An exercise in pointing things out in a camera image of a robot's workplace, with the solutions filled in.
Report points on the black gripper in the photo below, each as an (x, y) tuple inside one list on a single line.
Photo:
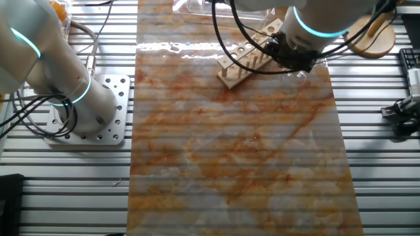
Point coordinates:
[(292, 55)]

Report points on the wooden test tube rack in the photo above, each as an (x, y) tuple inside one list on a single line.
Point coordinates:
[(234, 77)]

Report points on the clear glass beaker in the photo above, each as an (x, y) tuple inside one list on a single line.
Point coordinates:
[(295, 78)]

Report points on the wooden mug tree stand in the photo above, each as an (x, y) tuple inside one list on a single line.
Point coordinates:
[(377, 46)]

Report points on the clear plastic tray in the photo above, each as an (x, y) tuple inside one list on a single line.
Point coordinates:
[(197, 10)]

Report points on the orange marble pattern mat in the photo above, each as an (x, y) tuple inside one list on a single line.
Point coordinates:
[(229, 147)]

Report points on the black keyboard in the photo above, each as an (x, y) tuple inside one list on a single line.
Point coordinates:
[(410, 59)]

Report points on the small tan scrap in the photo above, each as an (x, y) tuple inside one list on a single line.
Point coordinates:
[(117, 182)]

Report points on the orange fruit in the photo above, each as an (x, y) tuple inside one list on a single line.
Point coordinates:
[(58, 10)]

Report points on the black fabric bag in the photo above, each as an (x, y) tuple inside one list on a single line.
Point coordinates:
[(11, 203)]

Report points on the black camera clamp mount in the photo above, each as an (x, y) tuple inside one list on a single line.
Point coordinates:
[(405, 126)]

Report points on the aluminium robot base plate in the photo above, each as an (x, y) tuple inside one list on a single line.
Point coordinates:
[(121, 98)]

